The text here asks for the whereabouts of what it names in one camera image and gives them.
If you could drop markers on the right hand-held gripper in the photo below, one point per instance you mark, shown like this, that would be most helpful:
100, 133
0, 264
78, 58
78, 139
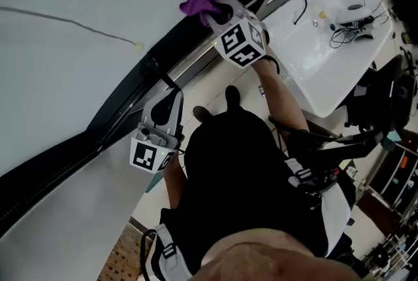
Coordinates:
238, 44

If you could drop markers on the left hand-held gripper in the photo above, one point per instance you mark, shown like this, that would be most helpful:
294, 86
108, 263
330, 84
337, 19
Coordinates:
147, 154

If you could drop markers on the person's left forearm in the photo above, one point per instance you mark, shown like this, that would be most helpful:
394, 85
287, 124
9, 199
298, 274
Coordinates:
174, 181

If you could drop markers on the person's right forearm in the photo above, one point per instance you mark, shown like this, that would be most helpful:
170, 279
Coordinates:
281, 93

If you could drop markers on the black shoe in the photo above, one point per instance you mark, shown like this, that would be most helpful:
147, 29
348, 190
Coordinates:
232, 96
202, 113

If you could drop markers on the black wristband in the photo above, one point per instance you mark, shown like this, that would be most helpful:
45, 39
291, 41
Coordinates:
276, 63

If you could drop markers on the small white object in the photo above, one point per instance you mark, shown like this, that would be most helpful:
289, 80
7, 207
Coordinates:
262, 91

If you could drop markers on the black t-shirt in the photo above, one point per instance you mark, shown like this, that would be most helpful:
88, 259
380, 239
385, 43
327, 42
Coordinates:
235, 168

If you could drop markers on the small yellow object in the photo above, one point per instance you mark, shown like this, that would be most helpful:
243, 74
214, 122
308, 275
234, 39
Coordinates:
323, 14

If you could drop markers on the white table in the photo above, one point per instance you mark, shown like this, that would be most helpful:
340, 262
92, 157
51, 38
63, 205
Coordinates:
326, 70

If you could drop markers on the white device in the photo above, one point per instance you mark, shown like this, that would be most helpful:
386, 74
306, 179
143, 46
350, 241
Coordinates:
351, 16

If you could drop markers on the black office chair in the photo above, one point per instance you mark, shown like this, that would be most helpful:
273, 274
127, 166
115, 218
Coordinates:
375, 90

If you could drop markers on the person's head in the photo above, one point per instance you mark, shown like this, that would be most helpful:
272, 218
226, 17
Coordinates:
277, 257

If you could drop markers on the black gooseneck holder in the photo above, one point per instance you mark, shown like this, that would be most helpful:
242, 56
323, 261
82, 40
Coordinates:
352, 144

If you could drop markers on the white chest harness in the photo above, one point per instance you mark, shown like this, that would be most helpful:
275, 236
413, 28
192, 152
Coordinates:
333, 214

